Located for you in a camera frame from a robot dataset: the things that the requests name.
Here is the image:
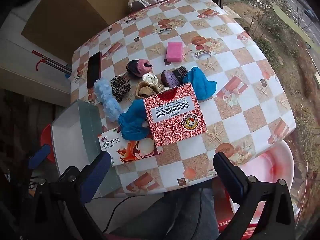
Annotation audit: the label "black cable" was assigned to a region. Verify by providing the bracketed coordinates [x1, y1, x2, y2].
[102, 194, 143, 233]

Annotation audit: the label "pink sponge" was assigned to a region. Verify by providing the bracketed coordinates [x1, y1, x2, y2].
[166, 42, 184, 62]

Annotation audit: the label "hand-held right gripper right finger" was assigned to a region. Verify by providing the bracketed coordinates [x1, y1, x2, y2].
[212, 152, 297, 240]

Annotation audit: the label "person's jeans legs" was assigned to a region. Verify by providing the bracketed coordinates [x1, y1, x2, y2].
[109, 187, 222, 240]

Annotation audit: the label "leopard print scrunchie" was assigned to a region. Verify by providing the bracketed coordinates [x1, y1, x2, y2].
[110, 75, 132, 102]

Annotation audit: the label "blue cloth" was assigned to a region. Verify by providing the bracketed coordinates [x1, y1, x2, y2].
[182, 66, 217, 101]
[117, 99, 153, 141]

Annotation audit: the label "beige fuzzy slipper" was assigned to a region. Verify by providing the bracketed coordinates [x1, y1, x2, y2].
[128, 0, 152, 12]

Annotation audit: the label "pink and dark knitted bootie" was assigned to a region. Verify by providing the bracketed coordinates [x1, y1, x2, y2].
[126, 58, 153, 78]

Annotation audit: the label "red-edged smartphone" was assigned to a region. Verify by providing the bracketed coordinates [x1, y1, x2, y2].
[86, 51, 102, 89]

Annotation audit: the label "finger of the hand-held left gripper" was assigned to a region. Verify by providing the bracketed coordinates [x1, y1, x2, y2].
[28, 144, 52, 170]

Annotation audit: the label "grey open box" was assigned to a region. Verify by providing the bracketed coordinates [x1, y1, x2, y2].
[51, 99, 123, 199]

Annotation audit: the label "light blue fluffy scrunchie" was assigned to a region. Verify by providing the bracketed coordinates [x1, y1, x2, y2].
[93, 77, 123, 122]

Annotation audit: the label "beige knitted sock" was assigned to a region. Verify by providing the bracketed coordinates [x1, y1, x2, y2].
[135, 83, 159, 100]

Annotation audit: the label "white floral tissue box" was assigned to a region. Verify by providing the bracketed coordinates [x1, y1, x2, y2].
[97, 128, 164, 167]

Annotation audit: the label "red carton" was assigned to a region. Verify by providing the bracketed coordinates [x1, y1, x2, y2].
[214, 192, 253, 240]

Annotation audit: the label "tree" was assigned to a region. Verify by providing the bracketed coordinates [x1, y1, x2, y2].
[244, 0, 298, 34]

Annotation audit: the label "white plastic basin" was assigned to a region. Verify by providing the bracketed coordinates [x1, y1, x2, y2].
[229, 140, 295, 229]

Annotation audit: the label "brown cardboard sheet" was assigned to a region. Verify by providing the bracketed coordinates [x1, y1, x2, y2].
[21, 0, 114, 64]

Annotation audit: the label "white polka dot scrunchie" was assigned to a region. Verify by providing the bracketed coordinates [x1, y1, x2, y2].
[141, 72, 159, 87]

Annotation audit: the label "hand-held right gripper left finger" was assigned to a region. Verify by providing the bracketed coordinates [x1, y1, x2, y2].
[32, 151, 112, 240]

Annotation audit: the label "red patterned cardboard box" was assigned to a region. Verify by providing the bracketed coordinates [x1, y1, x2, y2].
[143, 82, 208, 147]

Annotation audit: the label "checkered printed tablecloth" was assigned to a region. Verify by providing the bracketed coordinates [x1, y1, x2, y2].
[70, 0, 297, 197]

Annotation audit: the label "red plastic stool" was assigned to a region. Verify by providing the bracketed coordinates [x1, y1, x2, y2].
[40, 124, 56, 163]

